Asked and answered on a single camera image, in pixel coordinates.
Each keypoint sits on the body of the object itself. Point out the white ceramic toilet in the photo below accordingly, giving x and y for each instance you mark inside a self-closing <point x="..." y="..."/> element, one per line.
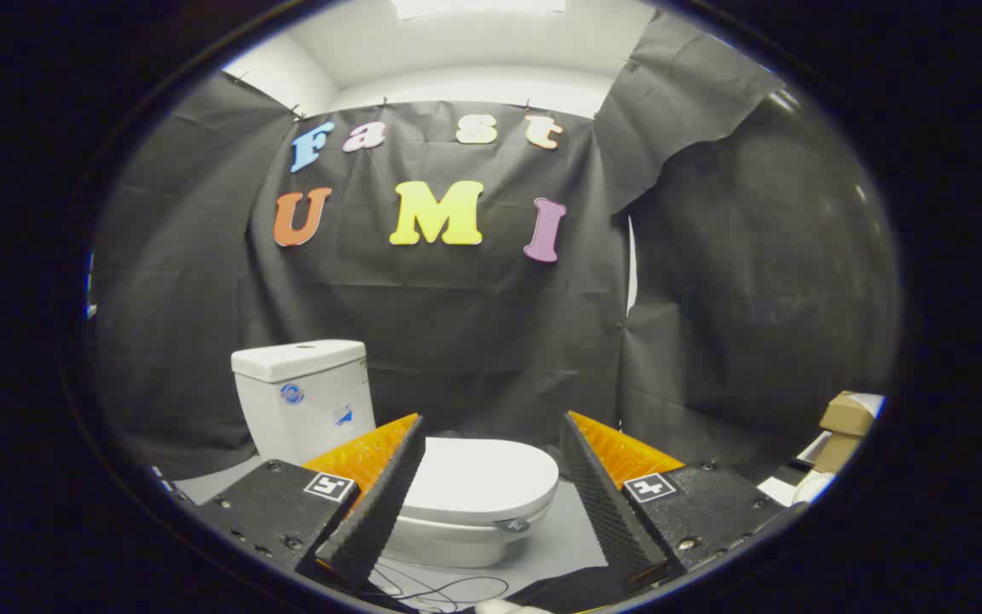
<point x="303" y="401"/>

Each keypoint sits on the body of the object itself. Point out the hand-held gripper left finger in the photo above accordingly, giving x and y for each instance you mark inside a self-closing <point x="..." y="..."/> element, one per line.
<point x="376" y="512"/>

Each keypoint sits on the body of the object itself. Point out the brown cardboard box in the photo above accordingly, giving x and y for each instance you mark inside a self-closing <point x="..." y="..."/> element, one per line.
<point x="836" y="452"/>
<point x="847" y="413"/>

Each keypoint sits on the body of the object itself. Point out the black backdrop cloth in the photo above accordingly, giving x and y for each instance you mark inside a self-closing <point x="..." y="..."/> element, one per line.
<point x="474" y="324"/>

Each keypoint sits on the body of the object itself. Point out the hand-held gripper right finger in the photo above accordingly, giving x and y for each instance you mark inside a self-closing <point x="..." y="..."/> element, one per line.
<point x="602" y="503"/>

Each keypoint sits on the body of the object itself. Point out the white toilet lid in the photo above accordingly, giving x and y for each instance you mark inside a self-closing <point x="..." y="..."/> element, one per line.
<point x="482" y="477"/>

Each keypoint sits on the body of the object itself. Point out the ceiling light panel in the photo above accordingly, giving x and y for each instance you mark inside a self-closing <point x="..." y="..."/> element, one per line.
<point x="478" y="7"/>

